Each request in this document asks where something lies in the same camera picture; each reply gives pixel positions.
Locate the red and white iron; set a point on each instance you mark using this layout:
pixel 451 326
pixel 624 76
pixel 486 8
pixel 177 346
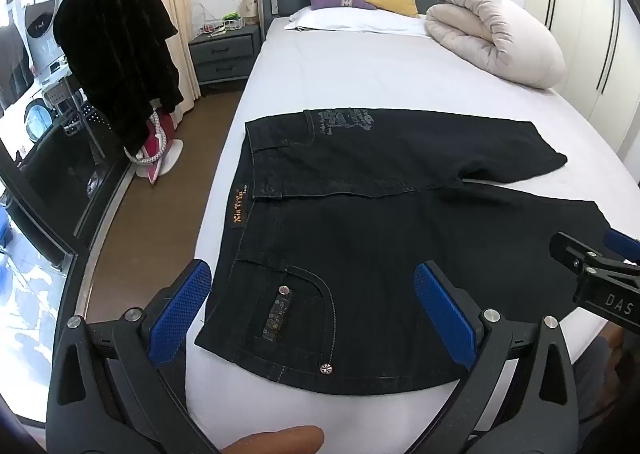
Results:
pixel 160 146

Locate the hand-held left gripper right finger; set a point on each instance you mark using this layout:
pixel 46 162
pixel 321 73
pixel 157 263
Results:
pixel 445 314

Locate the cream wardrobe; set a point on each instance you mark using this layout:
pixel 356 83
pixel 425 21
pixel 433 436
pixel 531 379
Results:
pixel 585 8

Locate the person's grey clothing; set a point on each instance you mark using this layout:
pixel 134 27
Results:
pixel 595 364

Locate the grey nightstand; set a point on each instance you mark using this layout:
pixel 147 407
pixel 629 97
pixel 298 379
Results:
pixel 225 56

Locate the white pillow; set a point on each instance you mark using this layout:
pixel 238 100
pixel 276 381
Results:
pixel 350 23

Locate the person's left hand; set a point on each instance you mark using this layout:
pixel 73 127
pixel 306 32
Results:
pixel 280 441

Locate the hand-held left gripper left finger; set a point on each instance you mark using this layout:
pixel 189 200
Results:
pixel 180 314

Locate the rolled cream duvet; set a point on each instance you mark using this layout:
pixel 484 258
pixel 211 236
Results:
pixel 490 33

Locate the black hanging garment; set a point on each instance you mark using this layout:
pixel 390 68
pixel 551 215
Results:
pixel 120 43

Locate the glass sliding door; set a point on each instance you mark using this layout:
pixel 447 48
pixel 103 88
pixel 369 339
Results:
pixel 30 158

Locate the small beige container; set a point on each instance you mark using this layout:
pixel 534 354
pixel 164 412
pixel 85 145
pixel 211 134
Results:
pixel 249 8

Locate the white bed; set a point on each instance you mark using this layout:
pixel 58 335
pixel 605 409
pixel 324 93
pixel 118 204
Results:
pixel 350 78

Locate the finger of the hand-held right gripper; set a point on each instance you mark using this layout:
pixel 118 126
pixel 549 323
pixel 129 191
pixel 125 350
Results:
pixel 622 245
pixel 570 254

